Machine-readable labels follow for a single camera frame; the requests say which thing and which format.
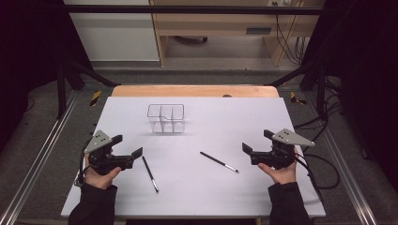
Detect aluminium floor rail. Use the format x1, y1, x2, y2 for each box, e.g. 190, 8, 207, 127
0, 90, 81, 225
304, 92, 379, 225

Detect hanging black cables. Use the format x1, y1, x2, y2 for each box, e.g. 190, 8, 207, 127
275, 13, 309, 66

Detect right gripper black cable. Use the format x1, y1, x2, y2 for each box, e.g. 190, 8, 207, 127
293, 152, 325, 203

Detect dark curtain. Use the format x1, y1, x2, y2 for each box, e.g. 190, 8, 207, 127
301, 0, 398, 188
0, 0, 92, 151

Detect person's right hand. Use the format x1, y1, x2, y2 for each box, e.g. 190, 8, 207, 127
257, 148, 299, 186

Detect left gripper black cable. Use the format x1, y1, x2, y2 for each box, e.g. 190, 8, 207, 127
74, 140, 95, 188

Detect black horizontal frame bar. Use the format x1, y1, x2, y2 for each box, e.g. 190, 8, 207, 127
64, 4, 323, 16

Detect black pen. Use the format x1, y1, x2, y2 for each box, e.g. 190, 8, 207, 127
142, 156, 160, 193
199, 151, 240, 173

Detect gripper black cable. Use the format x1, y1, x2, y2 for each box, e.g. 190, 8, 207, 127
293, 152, 325, 203
74, 140, 95, 188

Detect clear plastic pen organizer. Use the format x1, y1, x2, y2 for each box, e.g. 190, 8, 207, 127
146, 103, 186, 135

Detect white cabinet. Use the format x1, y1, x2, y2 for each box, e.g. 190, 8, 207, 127
63, 0, 161, 62

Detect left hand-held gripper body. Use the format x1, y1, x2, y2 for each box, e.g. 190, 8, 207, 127
84, 129, 135, 176

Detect black metal stand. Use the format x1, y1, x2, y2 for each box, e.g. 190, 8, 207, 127
55, 59, 121, 120
268, 59, 329, 121

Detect grey desk label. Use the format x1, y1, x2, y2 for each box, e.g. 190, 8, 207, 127
245, 27, 272, 36

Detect yellow black floor tape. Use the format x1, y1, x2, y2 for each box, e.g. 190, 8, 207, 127
89, 90, 102, 107
289, 91, 308, 106

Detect light wooden desk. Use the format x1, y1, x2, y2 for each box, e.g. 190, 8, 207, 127
149, 0, 327, 68

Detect black floor cable loop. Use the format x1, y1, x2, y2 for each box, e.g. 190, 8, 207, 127
303, 153, 341, 190

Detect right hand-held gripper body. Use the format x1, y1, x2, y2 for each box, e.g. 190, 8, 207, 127
250, 127, 315, 171

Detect white table cover sheet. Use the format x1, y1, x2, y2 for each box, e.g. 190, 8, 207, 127
60, 96, 327, 218

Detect person's left hand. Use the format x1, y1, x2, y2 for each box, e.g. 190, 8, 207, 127
84, 153, 122, 190

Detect black floor cables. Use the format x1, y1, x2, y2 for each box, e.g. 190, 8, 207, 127
294, 76, 344, 154

